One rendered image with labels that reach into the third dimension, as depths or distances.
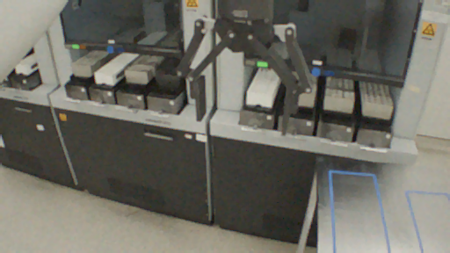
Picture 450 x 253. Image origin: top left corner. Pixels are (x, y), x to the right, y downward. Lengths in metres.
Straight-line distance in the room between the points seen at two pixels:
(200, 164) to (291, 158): 0.41
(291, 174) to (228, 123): 0.34
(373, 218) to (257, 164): 0.66
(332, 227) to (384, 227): 0.14
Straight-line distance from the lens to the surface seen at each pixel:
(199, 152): 1.51
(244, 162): 1.46
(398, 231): 0.95
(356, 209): 0.96
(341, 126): 1.30
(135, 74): 1.53
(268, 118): 1.31
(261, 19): 0.45
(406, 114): 1.40
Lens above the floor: 1.49
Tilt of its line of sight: 33 degrees down
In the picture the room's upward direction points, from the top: straight up
